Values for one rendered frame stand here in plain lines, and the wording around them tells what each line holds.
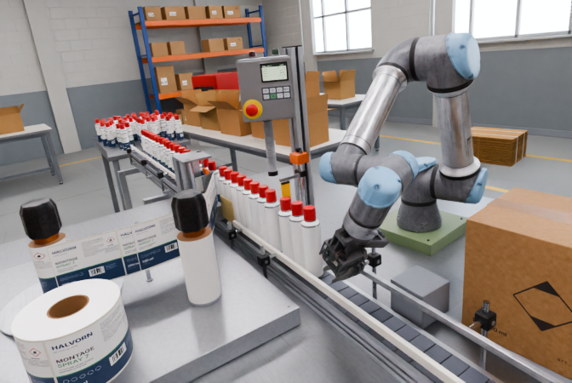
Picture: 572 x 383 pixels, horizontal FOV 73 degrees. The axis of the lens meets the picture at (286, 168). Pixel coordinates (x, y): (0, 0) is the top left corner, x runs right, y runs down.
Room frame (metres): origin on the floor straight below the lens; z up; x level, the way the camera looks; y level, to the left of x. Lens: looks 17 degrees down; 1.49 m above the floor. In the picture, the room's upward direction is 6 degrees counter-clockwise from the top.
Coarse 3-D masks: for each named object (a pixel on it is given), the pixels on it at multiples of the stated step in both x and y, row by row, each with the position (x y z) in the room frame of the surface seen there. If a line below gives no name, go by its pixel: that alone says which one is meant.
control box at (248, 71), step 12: (240, 60) 1.21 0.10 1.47; (252, 60) 1.21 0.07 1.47; (264, 60) 1.20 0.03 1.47; (276, 60) 1.20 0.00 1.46; (288, 60) 1.20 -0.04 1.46; (240, 72) 1.21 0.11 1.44; (252, 72) 1.20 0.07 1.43; (288, 72) 1.20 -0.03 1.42; (240, 84) 1.21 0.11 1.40; (252, 84) 1.20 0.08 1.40; (264, 84) 1.20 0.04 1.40; (276, 84) 1.20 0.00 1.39; (288, 84) 1.20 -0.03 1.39; (240, 96) 1.22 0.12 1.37; (252, 96) 1.20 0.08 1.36; (264, 108) 1.20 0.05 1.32; (276, 108) 1.20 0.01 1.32; (288, 108) 1.20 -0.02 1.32; (252, 120) 1.21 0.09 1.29; (264, 120) 1.21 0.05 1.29
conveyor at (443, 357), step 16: (336, 288) 0.88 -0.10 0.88; (336, 304) 0.82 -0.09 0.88; (368, 304) 0.81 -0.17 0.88; (352, 320) 0.76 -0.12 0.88; (384, 320) 0.74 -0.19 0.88; (400, 320) 0.74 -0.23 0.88; (400, 336) 0.69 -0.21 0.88; (416, 336) 0.69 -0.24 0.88; (400, 352) 0.64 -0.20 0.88; (432, 352) 0.63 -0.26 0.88; (448, 352) 0.63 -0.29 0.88; (416, 368) 0.60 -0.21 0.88; (448, 368) 0.59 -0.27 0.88; (464, 368) 0.59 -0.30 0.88
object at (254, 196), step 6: (252, 186) 1.20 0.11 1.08; (258, 186) 1.20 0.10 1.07; (252, 192) 1.20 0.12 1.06; (258, 192) 1.20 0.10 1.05; (252, 198) 1.19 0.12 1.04; (252, 204) 1.19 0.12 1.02; (252, 210) 1.19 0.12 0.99; (252, 216) 1.19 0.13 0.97; (258, 216) 1.19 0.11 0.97; (252, 222) 1.20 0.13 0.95; (258, 222) 1.19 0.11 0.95; (258, 228) 1.19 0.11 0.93; (258, 234) 1.19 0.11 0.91
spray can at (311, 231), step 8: (304, 208) 0.96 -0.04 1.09; (312, 208) 0.95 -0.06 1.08; (304, 216) 0.95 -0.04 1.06; (312, 216) 0.94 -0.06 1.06; (304, 224) 0.95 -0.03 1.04; (312, 224) 0.94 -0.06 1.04; (304, 232) 0.94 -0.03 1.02; (312, 232) 0.93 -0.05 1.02; (320, 232) 0.95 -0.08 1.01; (304, 240) 0.95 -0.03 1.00; (312, 240) 0.93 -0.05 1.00; (320, 240) 0.95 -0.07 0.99; (304, 248) 0.95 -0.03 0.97; (312, 248) 0.93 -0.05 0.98; (320, 248) 0.95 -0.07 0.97; (304, 256) 0.95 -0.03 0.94; (312, 256) 0.93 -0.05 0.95; (320, 256) 0.94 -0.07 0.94; (312, 264) 0.93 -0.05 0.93; (320, 264) 0.94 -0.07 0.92; (312, 272) 0.93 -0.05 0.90; (320, 272) 0.94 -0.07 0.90
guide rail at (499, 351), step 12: (372, 276) 0.80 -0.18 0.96; (396, 288) 0.74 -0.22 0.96; (408, 300) 0.71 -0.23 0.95; (420, 300) 0.69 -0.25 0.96; (432, 312) 0.66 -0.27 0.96; (456, 324) 0.61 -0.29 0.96; (468, 336) 0.59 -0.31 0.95; (480, 336) 0.58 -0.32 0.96; (492, 348) 0.55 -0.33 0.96; (504, 348) 0.54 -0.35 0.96; (516, 360) 0.52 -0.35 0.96; (528, 372) 0.50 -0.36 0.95; (540, 372) 0.49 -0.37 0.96
